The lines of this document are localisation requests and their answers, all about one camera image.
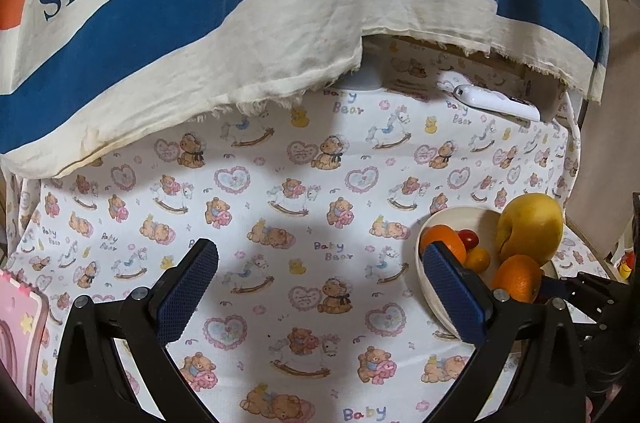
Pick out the striped hanging cloth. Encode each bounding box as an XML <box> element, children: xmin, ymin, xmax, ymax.
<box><xmin>0</xmin><ymin>0</ymin><xmax>608</xmax><ymax>179</ymax></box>

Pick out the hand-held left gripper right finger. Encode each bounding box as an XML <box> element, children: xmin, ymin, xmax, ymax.
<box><xmin>422</xmin><ymin>240</ymin><xmax>587</xmax><ymax>423</ymax></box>

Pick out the large yellow grapefruit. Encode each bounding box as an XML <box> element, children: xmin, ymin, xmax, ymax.
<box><xmin>496</xmin><ymin>193</ymin><xmax>564</xmax><ymax>266</ymax></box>

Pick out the white handheld device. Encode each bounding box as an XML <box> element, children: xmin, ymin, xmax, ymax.
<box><xmin>437</xmin><ymin>73</ymin><xmax>542</xmax><ymax>123</ymax></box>

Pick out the white stand base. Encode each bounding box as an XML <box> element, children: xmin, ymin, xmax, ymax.
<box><xmin>345</xmin><ymin>70</ymin><xmax>383</xmax><ymax>93</ymax></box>

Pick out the pink toy camera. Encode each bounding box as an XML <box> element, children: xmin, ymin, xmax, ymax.
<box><xmin>0</xmin><ymin>270</ymin><xmax>51</xmax><ymax>419</ymax></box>

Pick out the beige plate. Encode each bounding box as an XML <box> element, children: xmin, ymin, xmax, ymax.
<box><xmin>416</xmin><ymin>206</ymin><xmax>568</xmax><ymax>344</ymax></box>

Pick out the wooden cabinet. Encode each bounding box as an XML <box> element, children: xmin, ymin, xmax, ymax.
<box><xmin>565</xmin><ymin>0</ymin><xmax>640</xmax><ymax>264</ymax></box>

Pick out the bear print tablecloth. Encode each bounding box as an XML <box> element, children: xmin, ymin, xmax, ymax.
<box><xmin>0</xmin><ymin>36</ymin><xmax>616</xmax><ymax>423</ymax></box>

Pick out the orange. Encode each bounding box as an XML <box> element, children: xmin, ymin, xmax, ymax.
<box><xmin>419</xmin><ymin>224</ymin><xmax>467</xmax><ymax>269</ymax></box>
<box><xmin>491</xmin><ymin>254</ymin><xmax>544</xmax><ymax>304</ymax></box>

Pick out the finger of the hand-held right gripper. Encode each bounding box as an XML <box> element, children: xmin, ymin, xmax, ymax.
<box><xmin>575</xmin><ymin>271</ymin><xmax>633</xmax><ymax>306</ymax></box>
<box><xmin>539</xmin><ymin>278</ymin><xmax>607</xmax><ymax>321</ymax></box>

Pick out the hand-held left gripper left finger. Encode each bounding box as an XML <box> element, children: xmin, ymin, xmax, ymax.
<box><xmin>52</xmin><ymin>239</ymin><xmax>220</xmax><ymax>423</ymax></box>

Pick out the yellow cherry tomato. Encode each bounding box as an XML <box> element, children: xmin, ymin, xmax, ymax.
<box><xmin>464</xmin><ymin>248</ymin><xmax>491</xmax><ymax>274</ymax></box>

